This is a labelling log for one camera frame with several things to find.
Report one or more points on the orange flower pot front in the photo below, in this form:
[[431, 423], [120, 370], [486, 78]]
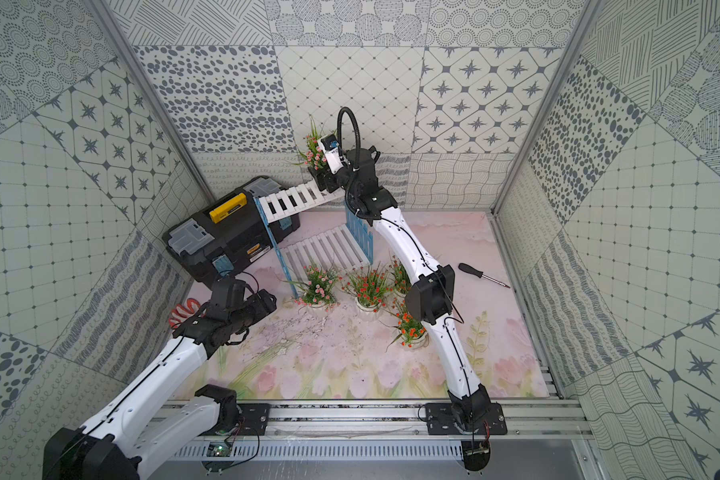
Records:
[[410, 331]]

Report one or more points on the red white glove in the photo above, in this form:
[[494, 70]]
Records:
[[183, 311]]

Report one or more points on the black handle screwdriver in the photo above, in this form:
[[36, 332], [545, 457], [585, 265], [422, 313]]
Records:
[[468, 269]]

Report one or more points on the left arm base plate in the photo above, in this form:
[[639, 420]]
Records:
[[247, 419]]

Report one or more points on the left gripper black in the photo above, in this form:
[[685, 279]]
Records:
[[224, 284]]

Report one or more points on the red flower pot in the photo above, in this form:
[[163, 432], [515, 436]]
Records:
[[368, 286], [401, 283]]

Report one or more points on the aluminium mounting rail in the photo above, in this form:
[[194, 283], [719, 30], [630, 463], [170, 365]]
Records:
[[366, 420]]

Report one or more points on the pink flower pot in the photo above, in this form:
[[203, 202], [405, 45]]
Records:
[[313, 158], [316, 290]]

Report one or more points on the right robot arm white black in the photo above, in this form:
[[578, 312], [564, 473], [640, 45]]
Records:
[[430, 298]]

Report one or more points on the black toolbox yellow handle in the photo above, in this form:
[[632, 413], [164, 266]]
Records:
[[228, 236]]

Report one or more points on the blue white two-tier rack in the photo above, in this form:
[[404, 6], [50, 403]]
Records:
[[303, 235]]

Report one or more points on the pink flower pot back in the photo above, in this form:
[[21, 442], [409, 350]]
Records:
[[316, 290]]

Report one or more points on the pink flower pot front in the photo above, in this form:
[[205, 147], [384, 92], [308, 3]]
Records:
[[313, 158]]

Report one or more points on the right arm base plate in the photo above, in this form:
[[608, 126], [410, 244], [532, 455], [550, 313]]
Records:
[[451, 419]]

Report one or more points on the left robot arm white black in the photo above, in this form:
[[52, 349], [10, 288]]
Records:
[[117, 442]]

